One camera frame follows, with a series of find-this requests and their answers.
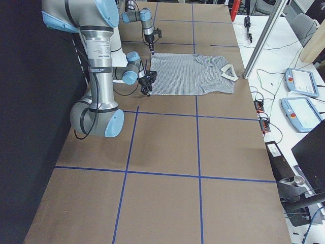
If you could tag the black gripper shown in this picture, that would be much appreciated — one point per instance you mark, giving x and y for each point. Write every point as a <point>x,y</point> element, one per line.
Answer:
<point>143,82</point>
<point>150,40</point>

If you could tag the navy white striped polo shirt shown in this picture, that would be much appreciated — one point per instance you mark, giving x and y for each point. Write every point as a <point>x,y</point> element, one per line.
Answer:
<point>192,74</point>

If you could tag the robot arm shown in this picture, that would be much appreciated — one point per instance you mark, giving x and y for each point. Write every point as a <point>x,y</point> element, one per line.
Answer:
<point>97,113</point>
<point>132,13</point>

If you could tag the far teach pendant tablet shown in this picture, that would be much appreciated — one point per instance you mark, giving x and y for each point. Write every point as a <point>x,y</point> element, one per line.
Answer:
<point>301,81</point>

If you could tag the teach pendant tablet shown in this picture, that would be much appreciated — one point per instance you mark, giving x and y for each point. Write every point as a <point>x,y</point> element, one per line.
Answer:
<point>301,81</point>
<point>301,113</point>

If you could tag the grey office chair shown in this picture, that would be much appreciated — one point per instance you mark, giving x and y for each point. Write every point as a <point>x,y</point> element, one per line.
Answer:
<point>304,28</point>

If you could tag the black box with label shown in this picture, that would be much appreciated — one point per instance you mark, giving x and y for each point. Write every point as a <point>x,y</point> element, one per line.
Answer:
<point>280,167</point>

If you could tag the near teach pendant tablet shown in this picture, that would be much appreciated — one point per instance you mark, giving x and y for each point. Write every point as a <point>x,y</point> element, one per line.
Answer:
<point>301,113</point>

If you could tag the black monitor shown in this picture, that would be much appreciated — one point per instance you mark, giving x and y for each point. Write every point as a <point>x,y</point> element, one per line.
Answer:
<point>309,155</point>

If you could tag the silver metal cup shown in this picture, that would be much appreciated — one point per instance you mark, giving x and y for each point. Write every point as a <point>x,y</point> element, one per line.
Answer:
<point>298,181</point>

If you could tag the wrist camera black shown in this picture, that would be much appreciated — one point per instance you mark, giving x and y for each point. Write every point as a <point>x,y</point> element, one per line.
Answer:
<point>151,76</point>
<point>157,32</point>

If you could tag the aluminium frame post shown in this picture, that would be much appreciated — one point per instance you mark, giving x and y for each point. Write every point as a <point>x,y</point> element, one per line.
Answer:
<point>270,24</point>

